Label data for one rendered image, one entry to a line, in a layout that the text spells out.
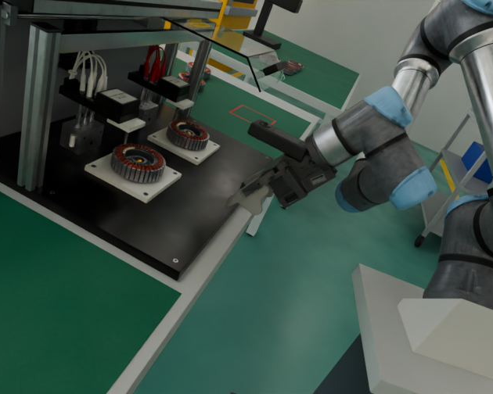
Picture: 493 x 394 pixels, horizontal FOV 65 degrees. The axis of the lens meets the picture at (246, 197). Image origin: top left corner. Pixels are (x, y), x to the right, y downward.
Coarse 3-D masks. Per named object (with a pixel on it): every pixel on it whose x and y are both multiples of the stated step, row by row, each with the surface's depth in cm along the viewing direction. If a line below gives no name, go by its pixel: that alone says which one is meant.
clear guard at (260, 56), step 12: (180, 24) 88; (216, 24) 106; (204, 36) 87; (216, 36) 92; (228, 36) 98; (240, 36) 105; (228, 48) 86; (240, 48) 90; (252, 48) 95; (264, 48) 102; (252, 60) 87; (264, 60) 96; (276, 60) 105; (252, 72) 86; (276, 72) 102; (264, 84) 91
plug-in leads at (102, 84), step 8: (80, 56) 76; (88, 56) 77; (96, 56) 77; (80, 64) 78; (96, 64) 80; (104, 64) 79; (72, 72) 78; (96, 72) 81; (104, 72) 80; (64, 80) 78; (72, 80) 78; (88, 80) 76; (104, 80) 80; (80, 88) 79; (88, 88) 77; (96, 88) 79; (104, 88) 81; (88, 96) 78
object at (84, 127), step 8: (72, 120) 84; (64, 128) 82; (72, 128) 81; (80, 128) 82; (88, 128) 84; (96, 128) 85; (64, 136) 83; (80, 136) 82; (88, 136) 84; (96, 136) 87; (64, 144) 84; (80, 144) 82; (88, 144) 85; (96, 144) 88; (80, 152) 84
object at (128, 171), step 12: (132, 144) 86; (120, 156) 80; (132, 156) 84; (144, 156) 87; (156, 156) 86; (120, 168) 79; (132, 168) 79; (144, 168) 80; (156, 168) 82; (132, 180) 80; (144, 180) 81; (156, 180) 83
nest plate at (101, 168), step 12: (108, 156) 85; (96, 168) 80; (108, 168) 81; (168, 168) 90; (108, 180) 79; (120, 180) 80; (168, 180) 86; (132, 192) 78; (144, 192) 79; (156, 192) 81
